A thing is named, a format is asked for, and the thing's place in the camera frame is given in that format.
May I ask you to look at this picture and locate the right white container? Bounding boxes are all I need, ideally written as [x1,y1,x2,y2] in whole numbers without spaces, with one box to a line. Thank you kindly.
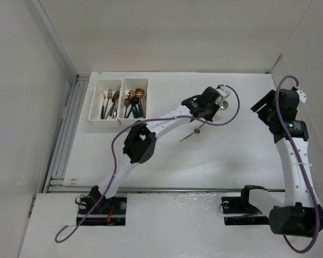
[118,78,149,126]

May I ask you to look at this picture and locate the gold fork teal handle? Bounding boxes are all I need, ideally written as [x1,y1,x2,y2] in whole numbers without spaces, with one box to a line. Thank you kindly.
[100,90,106,120]

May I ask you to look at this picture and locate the aluminium rail frame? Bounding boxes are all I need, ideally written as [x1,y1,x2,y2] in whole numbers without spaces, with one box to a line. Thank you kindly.
[41,74,90,193]

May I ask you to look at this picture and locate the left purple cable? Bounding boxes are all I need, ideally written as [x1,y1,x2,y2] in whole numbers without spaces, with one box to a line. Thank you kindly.
[54,84,241,243]

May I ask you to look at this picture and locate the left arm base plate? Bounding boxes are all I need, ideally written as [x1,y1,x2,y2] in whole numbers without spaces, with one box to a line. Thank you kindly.
[75,196,128,226]

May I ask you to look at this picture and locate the white container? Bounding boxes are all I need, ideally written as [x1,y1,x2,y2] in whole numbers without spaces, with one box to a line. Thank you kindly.
[118,78,149,126]
[88,79,122,128]

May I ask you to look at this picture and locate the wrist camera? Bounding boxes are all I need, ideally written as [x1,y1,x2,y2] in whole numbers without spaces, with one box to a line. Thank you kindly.
[297,90,307,104]
[216,84,231,99]

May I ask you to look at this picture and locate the black round ladle spoon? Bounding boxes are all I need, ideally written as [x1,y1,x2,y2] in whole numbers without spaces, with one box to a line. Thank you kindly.
[126,96,139,118]

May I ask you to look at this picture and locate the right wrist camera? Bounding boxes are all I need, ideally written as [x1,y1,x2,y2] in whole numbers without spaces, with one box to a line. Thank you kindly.
[297,90,307,104]

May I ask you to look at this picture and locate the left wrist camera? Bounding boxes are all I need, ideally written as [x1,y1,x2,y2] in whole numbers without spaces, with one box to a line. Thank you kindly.
[216,84,231,99]

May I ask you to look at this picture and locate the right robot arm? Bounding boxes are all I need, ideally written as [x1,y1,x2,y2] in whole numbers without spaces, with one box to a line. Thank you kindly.
[238,89,323,238]

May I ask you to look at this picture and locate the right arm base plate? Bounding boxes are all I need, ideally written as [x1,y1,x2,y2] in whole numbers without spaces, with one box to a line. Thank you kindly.
[219,195,269,226]

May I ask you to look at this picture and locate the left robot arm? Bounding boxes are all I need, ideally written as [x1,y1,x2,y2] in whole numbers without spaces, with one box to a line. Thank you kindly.
[89,86,230,213]

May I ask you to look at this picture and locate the left white container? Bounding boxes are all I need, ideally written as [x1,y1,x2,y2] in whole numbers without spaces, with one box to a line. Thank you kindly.
[88,79,122,128]

